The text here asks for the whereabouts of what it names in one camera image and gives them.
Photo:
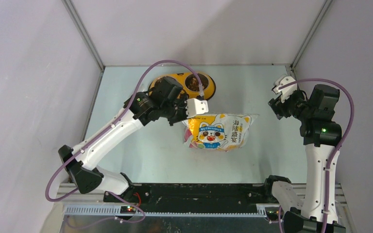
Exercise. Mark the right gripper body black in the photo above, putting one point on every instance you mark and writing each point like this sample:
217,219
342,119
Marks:
295,105

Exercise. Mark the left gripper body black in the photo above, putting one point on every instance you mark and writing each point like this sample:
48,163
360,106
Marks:
177,110

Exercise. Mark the colourful pet food bag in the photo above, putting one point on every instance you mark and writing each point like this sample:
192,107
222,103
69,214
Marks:
218,131

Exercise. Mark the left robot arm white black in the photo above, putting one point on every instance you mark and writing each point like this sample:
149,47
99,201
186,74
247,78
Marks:
166,99

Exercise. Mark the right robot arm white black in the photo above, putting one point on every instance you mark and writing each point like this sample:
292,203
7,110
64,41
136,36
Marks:
316,213

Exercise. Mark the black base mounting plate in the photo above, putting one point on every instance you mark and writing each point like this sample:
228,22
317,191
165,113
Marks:
194,196

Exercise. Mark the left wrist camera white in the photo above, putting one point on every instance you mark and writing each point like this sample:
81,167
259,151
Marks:
196,107

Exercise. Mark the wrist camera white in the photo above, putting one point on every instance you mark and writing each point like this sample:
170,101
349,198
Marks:
196,107
284,87

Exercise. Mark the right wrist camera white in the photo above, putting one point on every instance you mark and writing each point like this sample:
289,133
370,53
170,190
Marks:
284,87

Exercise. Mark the grey slotted cable duct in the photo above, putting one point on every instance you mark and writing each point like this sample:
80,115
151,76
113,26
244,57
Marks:
126,210

